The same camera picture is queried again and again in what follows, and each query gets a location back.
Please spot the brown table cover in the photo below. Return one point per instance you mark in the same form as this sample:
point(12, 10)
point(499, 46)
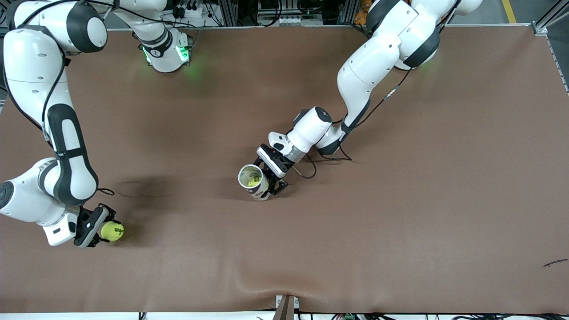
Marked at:
point(400, 222)

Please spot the green terminal connector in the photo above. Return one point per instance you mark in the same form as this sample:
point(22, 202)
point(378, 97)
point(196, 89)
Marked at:
point(349, 317)

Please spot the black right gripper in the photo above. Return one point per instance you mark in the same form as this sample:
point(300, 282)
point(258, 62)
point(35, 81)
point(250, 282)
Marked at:
point(87, 226)

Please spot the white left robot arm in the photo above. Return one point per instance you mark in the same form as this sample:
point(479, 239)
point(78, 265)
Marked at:
point(369, 66)

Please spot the orange bagged goods pile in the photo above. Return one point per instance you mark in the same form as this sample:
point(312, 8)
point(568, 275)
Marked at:
point(362, 18)

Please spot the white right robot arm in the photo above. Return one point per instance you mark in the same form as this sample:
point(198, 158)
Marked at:
point(66, 146)

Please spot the yellow-green tennis ball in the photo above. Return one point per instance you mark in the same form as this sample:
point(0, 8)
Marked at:
point(253, 180)
point(113, 232)

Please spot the aluminium frame corner post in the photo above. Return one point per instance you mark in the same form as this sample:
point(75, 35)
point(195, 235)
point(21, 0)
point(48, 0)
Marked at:
point(539, 29)

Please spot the clear blue-label tennis ball can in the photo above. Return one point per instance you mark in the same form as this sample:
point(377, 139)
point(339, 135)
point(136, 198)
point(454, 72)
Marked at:
point(260, 194)

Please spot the brown mount bracket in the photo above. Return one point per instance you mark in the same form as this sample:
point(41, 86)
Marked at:
point(286, 309)

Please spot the white power strip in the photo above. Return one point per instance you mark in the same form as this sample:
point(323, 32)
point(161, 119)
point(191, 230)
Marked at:
point(195, 12)

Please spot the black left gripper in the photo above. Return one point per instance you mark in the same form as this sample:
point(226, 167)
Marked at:
point(276, 183)

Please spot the aluminium equipment rack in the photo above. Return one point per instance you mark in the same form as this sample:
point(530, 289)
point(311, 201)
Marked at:
point(266, 9)

